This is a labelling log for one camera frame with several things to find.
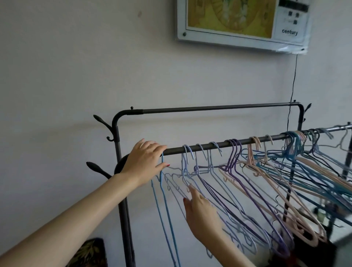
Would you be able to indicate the person's left hand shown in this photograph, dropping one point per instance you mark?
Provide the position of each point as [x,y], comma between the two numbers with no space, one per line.
[140,165]

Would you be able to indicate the black metal clothes rack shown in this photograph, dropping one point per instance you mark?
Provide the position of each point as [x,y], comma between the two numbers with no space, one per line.
[220,107]

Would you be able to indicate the row of pastel clothes hangers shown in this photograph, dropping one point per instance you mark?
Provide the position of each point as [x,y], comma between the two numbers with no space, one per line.
[264,176]

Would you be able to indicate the person's left forearm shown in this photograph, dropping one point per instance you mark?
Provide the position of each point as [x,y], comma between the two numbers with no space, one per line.
[68,220]

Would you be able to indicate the dark floral cushion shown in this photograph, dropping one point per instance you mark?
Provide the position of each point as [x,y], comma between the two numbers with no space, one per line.
[89,254]

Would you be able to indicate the person's right hand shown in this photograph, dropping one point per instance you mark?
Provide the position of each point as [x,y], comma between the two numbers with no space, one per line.
[202,217]

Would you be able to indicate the person's left middle finger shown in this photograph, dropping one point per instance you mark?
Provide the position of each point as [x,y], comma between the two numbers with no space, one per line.
[150,143]

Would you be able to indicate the person's left thumb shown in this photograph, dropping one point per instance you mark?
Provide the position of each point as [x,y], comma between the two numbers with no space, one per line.
[161,166]

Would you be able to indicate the person's right forearm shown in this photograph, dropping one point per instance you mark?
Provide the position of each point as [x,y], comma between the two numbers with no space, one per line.
[228,251]

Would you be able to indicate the white framed wall clock picture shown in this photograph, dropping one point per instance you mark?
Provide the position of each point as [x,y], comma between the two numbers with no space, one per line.
[233,16]

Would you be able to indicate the dark garment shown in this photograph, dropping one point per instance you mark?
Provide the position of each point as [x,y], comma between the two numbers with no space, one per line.
[313,254]

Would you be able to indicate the person's right thumb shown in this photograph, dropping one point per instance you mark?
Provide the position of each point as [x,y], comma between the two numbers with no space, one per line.
[186,206]

